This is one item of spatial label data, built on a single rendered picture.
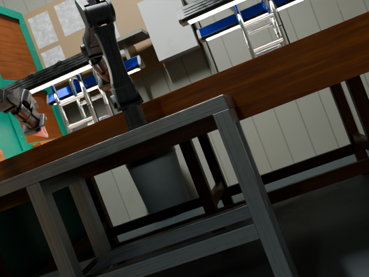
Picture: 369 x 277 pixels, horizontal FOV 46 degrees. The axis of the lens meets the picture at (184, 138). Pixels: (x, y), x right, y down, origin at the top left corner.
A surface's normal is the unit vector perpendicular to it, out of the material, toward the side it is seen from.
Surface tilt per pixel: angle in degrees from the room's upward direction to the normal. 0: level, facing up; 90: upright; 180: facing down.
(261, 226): 90
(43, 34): 90
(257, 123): 90
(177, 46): 90
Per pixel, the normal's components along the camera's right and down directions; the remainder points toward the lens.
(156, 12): -0.16, 0.08
